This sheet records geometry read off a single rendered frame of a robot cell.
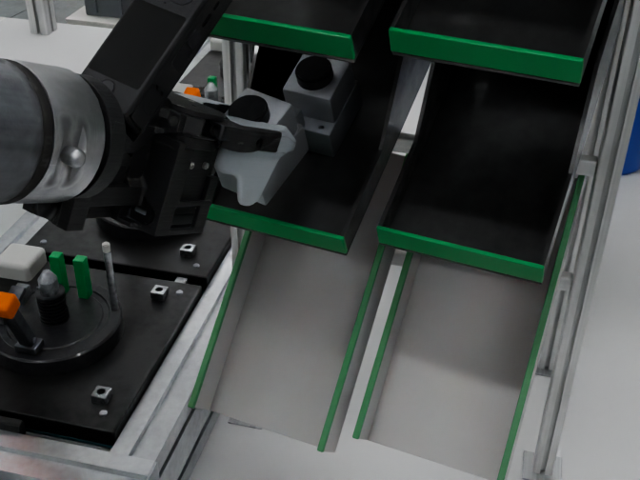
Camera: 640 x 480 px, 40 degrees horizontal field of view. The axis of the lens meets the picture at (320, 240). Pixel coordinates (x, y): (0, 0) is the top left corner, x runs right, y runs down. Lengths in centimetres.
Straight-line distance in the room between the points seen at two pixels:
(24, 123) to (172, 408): 50
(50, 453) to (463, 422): 38
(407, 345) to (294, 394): 11
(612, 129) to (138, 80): 40
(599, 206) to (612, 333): 43
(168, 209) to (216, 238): 56
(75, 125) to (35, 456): 47
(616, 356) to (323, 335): 47
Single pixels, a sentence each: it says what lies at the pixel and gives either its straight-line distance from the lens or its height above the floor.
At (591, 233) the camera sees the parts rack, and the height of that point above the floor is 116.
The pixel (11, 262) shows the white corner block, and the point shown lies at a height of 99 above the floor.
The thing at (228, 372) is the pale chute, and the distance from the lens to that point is 84.
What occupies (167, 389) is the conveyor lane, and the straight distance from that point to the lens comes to 92.
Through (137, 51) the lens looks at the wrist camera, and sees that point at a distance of 54.
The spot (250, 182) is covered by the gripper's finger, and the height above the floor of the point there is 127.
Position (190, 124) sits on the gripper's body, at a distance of 55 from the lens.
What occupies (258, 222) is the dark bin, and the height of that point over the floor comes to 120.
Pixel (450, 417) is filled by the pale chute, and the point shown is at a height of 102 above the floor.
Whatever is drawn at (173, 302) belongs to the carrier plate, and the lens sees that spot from 101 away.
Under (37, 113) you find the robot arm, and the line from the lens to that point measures 45.
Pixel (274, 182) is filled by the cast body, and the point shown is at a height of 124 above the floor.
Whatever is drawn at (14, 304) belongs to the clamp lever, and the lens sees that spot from 88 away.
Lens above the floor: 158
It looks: 33 degrees down
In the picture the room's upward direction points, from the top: 1 degrees clockwise
